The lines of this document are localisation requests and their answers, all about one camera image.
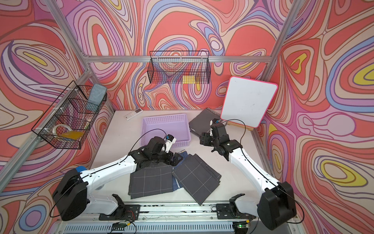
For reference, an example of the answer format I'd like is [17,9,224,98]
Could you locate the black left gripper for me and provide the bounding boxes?
[150,149,184,165]

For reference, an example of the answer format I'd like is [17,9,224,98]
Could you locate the dark grey checked pillowcase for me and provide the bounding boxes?
[172,154,221,205]

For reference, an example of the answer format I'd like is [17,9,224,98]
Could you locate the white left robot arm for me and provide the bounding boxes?
[52,135,183,221]

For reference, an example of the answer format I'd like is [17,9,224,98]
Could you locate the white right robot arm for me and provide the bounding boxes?
[200,119,297,230]

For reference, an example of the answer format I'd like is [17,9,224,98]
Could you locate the grey folded cloth at back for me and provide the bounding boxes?
[189,108,223,137]

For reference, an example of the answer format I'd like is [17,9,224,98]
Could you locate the blue pillowcase with yellow stripe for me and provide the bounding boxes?
[172,150,188,191]

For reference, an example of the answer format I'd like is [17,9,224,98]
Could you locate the purple perforated plastic basket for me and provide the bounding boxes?
[141,113,191,148]

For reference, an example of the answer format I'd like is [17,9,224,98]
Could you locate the yellow cloth in basket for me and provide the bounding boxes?
[60,131,84,140]

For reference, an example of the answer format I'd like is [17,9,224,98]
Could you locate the pink framed whiteboard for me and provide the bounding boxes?
[221,77,278,128]

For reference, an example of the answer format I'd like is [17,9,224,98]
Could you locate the white remote control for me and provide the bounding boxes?
[125,108,143,121]

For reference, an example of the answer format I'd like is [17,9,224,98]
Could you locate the yellow sticky notes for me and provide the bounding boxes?
[182,75,196,84]

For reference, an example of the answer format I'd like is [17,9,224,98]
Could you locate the blue grey sponge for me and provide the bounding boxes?
[88,83,107,105]

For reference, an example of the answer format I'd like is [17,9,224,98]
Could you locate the white tape roll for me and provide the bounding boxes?
[52,124,72,136]

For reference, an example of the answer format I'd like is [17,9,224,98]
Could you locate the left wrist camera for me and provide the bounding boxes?
[165,134,176,154]

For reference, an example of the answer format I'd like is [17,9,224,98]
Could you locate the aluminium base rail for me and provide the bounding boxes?
[49,202,305,234]

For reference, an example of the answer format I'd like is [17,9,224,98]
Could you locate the black wire basket back wall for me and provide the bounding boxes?
[147,50,211,84]

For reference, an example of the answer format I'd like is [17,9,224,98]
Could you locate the black wire basket wall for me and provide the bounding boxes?
[32,81,107,150]
[147,50,211,84]

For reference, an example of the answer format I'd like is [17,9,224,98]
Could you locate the black wire basket left wall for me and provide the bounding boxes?
[32,81,107,150]

